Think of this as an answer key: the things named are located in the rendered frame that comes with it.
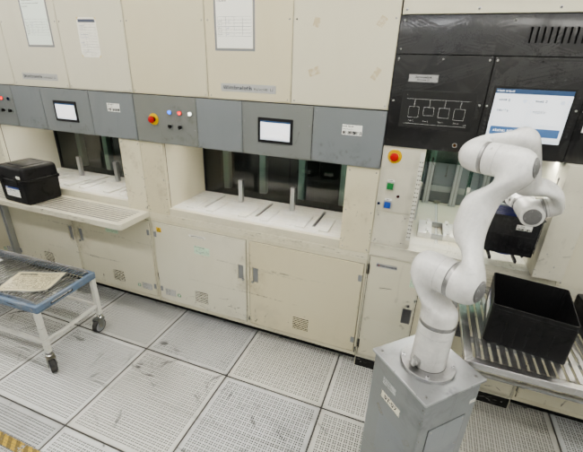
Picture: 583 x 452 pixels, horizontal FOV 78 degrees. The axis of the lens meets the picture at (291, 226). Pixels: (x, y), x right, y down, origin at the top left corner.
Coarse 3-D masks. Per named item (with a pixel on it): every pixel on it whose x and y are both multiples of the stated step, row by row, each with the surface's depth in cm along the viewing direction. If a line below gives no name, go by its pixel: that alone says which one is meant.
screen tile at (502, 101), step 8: (504, 96) 150; (496, 104) 152; (504, 104) 151; (512, 104) 150; (520, 104) 149; (528, 104) 148; (496, 112) 153; (520, 112) 150; (496, 120) 154; (504, 120) 153; (512, 120) 152; (520, 120) 151
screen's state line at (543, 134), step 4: (492, 128) 156; (496, 128) 155; (500, 128) 155; (504, 128) 154; (508, 128) 154; (512, 128) 153; (516, 128) 153; (492, 132) 156; (496, 132) 156; (500, 132) 155; (540, 132) 150; (544, 132) 150; (548, 132) 149; (552, 132) 149; (556, 132) 148; (544, 136) 150; (548, 136) 150; (552, 136) 149; (556, 136) 149
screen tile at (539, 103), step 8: (536, 104) 147; (544, 104) 146; (552, 104) 145; (568, 104) 143; (560, 112) 145; (528, 120) 150; (536, 120) 149; (544, 120) 148; (552, 120) 147; (560, 120) 146
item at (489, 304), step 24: (504, 288) 158; (528, 288) 154; (552, 288) 149; (504, 312) 135; (528, 312) 157; (552, 312) 152; (576, 312) 133; (504, 336) 138; (528, 336) 134; (552, 336) 130; (576, 336) 127; (552, 360) 133
